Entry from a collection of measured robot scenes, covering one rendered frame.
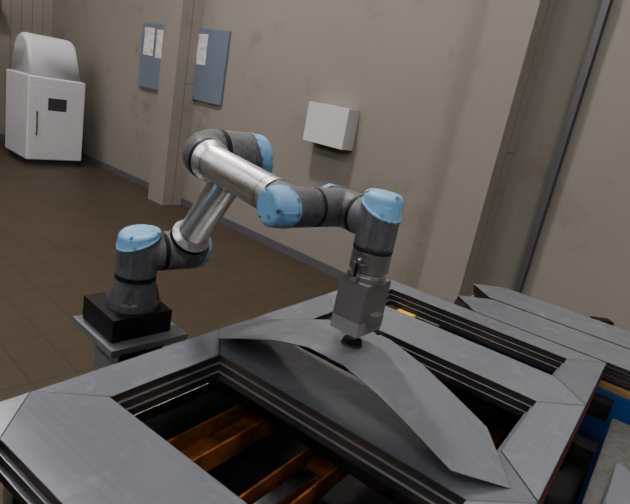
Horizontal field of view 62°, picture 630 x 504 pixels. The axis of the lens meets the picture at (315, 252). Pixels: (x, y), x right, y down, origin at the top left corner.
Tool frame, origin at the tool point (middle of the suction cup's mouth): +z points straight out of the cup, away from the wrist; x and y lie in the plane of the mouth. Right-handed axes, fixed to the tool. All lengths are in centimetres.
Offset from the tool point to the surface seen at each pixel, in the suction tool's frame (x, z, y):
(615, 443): -45, 21, 58
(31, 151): 616, 83, 211
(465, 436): -25.3, 6.1, 2.5
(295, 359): 14.6, 10.3, 2.7
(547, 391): -29, 10, 44
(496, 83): 81, -72, 240
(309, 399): 2.4, 10.3, -7.0
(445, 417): -21.2, 4.4, 2.0
